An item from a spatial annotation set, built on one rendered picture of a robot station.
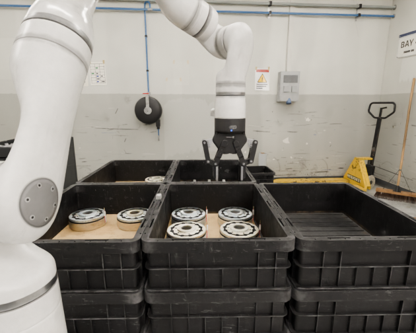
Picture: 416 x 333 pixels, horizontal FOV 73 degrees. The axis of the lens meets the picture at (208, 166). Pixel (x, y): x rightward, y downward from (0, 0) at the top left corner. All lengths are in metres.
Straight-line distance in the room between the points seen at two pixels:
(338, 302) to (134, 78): 3.75
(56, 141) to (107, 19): 3.92
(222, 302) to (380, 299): 0.32
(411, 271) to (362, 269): 0.10
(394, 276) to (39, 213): 0.64
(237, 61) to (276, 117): 3.61
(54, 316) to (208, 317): 0.31
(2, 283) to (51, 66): 0.25
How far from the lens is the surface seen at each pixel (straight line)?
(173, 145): 4.07
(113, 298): 0.63
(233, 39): 0.65
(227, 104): 0.65
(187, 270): 0.58
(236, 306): 0.64
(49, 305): 0.43
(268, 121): 4.21
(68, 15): 0.46
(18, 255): 0.43
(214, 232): 0.81
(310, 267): 0.62
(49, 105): 0.39
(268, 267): 0.59
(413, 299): 0.75
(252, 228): 0.76
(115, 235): 0.83
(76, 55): 0.43
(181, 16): 0.61
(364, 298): 0.69
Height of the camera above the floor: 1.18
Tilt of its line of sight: 13 degrees down
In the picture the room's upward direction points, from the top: straight up
